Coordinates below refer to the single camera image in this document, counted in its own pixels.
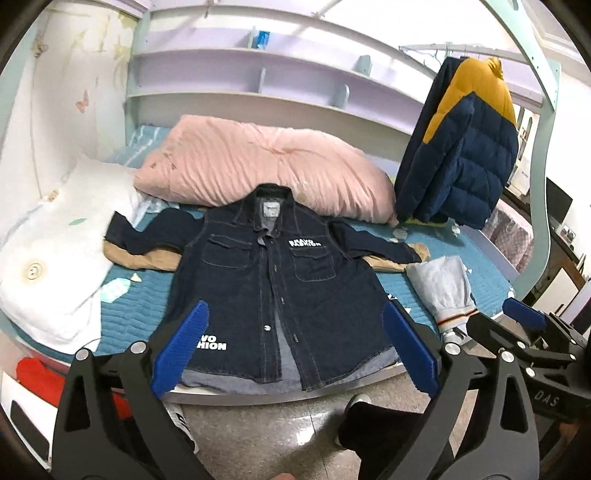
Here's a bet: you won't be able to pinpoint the grey navy sweatshirt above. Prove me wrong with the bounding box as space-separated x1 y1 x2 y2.
406 256 478 333

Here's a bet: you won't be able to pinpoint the red white storage box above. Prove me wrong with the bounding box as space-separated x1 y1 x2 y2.
1 350 135 479

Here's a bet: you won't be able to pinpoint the teal quilted bedspread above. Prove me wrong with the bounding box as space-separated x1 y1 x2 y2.
97 125 514 354

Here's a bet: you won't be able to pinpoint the person's leg and shoe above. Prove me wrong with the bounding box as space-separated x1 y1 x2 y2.
335 394 423 479

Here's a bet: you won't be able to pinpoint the beige trousers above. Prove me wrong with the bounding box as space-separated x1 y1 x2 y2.
102 240 409 273

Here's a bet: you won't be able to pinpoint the navy yellow puffer jacket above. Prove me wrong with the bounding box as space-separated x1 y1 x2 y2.
394 57 518 230

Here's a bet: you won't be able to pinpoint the white pillow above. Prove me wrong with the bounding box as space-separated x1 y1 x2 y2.
1 157 144 354

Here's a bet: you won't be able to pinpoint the dark denim jacket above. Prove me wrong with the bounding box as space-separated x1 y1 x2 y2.
104 184 420 393

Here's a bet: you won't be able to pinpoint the blue item on shelf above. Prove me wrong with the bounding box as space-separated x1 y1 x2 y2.
253 30 270 50

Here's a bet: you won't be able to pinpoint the mint bed frame post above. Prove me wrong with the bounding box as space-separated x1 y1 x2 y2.
484 1 562 300

